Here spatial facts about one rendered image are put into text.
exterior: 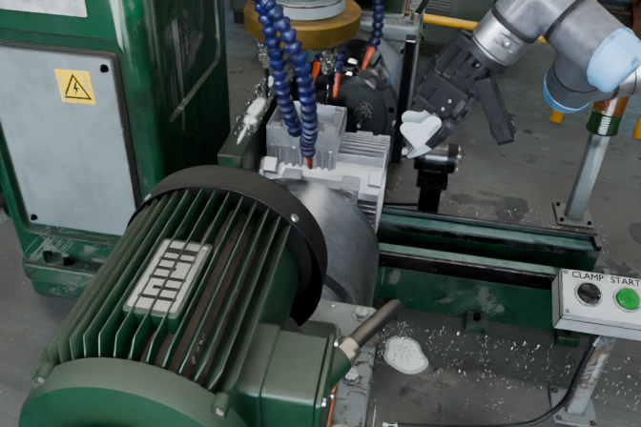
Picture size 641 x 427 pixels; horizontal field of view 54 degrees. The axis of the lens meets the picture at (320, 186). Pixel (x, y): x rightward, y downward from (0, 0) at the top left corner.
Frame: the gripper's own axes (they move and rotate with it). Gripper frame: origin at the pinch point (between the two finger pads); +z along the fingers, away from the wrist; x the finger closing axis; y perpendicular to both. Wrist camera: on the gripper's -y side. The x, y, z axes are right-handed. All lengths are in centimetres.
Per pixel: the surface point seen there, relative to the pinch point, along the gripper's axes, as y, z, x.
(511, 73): -107, 68, -299
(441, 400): -24.6, 24.5, 20.4
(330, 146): 11.6, 8.1, -0.9
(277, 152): 18.1, 14.9, -1.0
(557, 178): -48, 11, -51
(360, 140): 7.1, 7.3, -6.6
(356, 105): 7.9, 11.9, -26.5
